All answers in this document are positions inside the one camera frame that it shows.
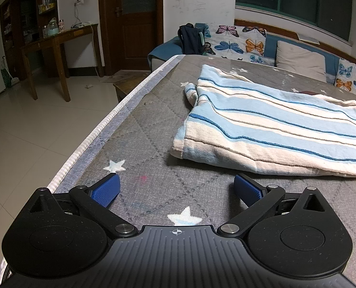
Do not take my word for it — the blue-covered wooden sofa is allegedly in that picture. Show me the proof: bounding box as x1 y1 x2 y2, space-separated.
147 18 356 95

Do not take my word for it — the white mop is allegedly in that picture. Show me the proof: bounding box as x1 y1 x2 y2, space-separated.
1 55 20 86

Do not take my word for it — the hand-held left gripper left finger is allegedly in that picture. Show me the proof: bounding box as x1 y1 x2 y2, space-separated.
28 173 138 238

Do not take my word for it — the grey door mat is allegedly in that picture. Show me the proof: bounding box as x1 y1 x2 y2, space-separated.
101 70 152 83

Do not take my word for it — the blue white striped towel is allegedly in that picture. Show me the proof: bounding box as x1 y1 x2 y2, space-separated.
170 64 356 177

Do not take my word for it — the small butterfly-print pillow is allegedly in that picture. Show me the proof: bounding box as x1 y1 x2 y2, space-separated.
334 58 356 95

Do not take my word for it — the light green jar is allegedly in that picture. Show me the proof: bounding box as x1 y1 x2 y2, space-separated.
47 18 59 37

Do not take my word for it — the grey star-print mattress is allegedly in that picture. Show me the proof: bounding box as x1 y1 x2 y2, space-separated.
0 54 356 279

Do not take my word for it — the large butterfly-print pillow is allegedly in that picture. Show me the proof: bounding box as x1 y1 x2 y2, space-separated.
202 24 269 64

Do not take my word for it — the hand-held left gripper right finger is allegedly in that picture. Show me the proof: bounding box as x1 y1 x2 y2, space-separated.
217 173 332 238

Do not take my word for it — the dark wooden shelf cabinet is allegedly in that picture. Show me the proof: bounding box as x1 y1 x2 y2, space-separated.
0 0 59 81

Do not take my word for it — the book on sofa back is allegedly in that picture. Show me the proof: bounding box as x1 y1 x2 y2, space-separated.
297 33 320 43

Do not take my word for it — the beige pillow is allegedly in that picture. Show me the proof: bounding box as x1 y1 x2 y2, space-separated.
274 40 327 82

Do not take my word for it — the brown wooden door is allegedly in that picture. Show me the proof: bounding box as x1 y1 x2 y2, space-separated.
98 0 164 77

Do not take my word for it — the low wooden stool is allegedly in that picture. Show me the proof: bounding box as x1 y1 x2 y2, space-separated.
113 74 152 104

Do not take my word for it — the dark blue backpack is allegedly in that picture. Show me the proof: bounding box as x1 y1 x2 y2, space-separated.
178 23 207 55

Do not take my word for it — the brown wooden desk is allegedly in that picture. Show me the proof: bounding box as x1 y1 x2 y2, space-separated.
20 23 103 102

